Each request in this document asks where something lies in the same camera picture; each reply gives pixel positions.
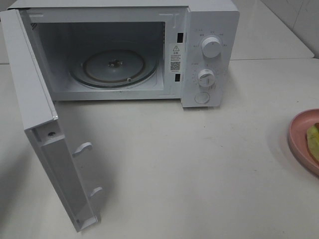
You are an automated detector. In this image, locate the round door release button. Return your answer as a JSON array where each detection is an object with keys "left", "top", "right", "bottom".
[{"left": 194, "top": 92, "right": 210, "bottom": 104}]

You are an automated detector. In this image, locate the white timer knob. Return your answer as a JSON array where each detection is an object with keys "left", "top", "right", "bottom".
[{"left": 197, "top": 69, "right": 216, "bottom": 88}]

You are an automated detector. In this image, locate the pink round plate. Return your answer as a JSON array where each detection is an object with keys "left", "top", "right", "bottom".
[{"left": 288, "top": 109, "right": 319, "bottom": 177}]

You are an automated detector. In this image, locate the white bread sandwich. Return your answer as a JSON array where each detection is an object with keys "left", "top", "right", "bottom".
[{"left": 306, "top": 122, "right": 319, "bottom": 162}]

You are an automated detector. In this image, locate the glass microwave turntable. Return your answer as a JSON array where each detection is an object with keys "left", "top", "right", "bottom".
[{"left": 69, "top": 49, "right": 159, "bottom": 89}]

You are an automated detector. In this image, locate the white warning label sticker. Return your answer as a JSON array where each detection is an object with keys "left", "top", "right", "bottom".
[{"left": 169, "top": 43, "right": 183, "bottom": 72}]

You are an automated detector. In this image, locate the white microwave oven body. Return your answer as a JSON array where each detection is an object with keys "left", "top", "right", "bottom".
[{"left": 7, "top": 0, "right": 240, "bottom": 108}]

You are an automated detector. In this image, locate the white upper power knob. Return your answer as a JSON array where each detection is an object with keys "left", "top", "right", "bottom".
[{"left": 201, "top": 36, "right": 222, "bottom": 58}]

